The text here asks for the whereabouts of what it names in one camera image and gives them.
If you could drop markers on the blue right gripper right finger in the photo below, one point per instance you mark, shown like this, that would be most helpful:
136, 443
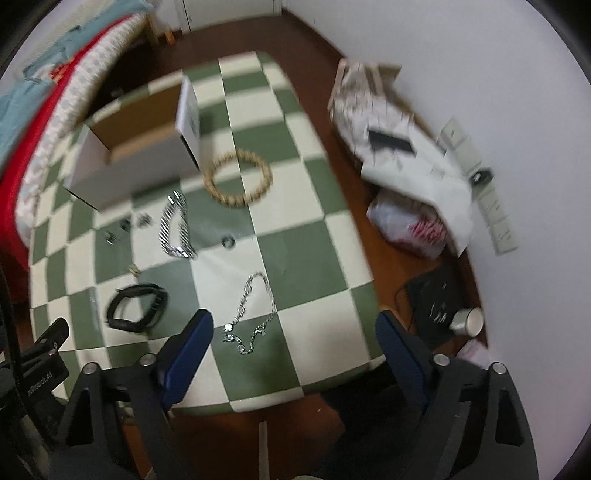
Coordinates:
407, 356

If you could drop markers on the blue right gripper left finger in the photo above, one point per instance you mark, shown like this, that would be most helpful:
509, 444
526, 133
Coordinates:
180, 357

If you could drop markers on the black smart watch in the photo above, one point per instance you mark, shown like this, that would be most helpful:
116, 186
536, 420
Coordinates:
136, 308

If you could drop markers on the white cardboard box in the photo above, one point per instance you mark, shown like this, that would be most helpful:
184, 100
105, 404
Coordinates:
149, 141

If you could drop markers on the black laptop bag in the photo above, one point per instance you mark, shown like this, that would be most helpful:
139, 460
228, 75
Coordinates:
434, 298

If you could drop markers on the white mug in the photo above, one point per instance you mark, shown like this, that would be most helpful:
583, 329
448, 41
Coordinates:
468, 322

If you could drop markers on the red blanket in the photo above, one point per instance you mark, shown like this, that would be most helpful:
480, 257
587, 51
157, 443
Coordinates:
25, 141

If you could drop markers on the white red plastic bag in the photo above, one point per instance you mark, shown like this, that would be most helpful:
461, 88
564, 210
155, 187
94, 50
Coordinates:
408, 224

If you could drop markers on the green white checkered tablecloth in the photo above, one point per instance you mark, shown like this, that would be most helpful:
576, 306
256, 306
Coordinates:
285, 279

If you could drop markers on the black charger plug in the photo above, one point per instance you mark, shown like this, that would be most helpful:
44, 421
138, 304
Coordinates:
481, 177

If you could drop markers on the white patterned tote bag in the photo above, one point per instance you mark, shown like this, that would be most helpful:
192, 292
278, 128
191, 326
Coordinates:
424, 201

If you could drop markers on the black smartphone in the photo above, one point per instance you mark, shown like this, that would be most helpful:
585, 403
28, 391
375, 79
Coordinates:
379, 140

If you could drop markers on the patterned mattress sheet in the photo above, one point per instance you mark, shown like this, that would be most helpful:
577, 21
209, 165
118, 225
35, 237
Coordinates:
70, 109

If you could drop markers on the teal quilt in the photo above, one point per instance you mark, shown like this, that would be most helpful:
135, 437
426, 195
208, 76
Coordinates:
22, 100

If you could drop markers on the wall socket strip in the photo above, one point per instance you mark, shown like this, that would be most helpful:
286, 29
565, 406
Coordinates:
460, 146

